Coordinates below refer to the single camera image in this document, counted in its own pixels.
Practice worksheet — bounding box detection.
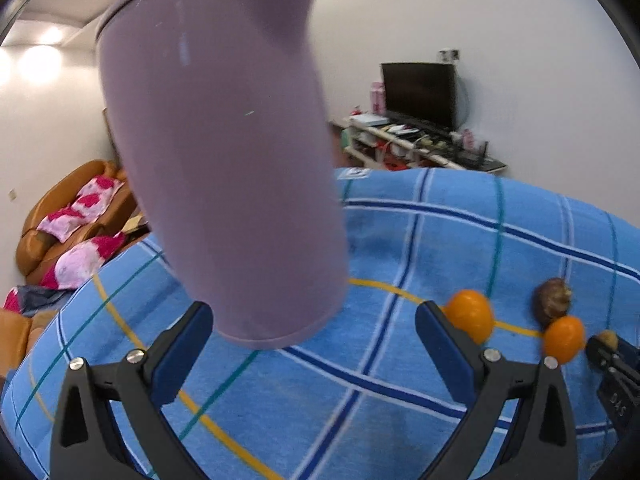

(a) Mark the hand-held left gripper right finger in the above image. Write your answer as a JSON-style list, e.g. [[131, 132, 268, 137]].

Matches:
[[415, 301, 581, 480]]

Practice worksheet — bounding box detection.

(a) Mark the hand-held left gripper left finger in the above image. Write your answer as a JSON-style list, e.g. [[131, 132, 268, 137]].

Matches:
[[50, 301, 216, 480]]

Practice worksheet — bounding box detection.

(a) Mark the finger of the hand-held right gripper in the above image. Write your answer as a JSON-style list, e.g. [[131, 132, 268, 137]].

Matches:
[[585, 335, 640, 377], [596, 372, 640, 438]]

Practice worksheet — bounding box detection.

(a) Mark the small orange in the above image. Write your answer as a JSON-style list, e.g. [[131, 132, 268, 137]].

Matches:
[[444, 289, 496, 345], [543, 316, 586, 365]]

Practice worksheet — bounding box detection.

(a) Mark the whole brown taro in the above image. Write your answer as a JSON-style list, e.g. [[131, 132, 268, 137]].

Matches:
[[532, 277, 574, 328]]

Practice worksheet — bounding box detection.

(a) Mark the purple kettle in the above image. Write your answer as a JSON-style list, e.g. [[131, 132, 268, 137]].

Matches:
[[95, 0, 352, 349]]

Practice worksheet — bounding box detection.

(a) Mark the blue plaid blanket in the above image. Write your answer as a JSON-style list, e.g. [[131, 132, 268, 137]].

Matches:
[[0, 167, 640, 480]]

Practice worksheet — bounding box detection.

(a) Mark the pink patterned cushion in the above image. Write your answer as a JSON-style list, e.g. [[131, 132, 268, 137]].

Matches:
[[42, 232, 129, 290], [37, 175, 125, 241]]

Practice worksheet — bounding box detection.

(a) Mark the blue denim cloth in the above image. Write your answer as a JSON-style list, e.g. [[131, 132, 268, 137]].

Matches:
[[15, 285, 72, 317]]

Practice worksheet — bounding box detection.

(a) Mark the orange leather armchair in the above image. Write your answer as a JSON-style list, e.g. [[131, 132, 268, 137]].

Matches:
[[0, 307, 57, 382]]

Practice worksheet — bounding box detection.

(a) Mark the orange leather sofa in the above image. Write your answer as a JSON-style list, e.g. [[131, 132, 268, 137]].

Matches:
[[15, 159, 152, 287]]

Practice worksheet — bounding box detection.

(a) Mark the white tv stand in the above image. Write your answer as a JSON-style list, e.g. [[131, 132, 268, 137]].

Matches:
[[342, 115, 507, 174]]

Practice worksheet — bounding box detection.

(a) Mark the black television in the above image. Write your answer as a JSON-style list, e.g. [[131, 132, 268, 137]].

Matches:
[[381, 61, 460, 132]]

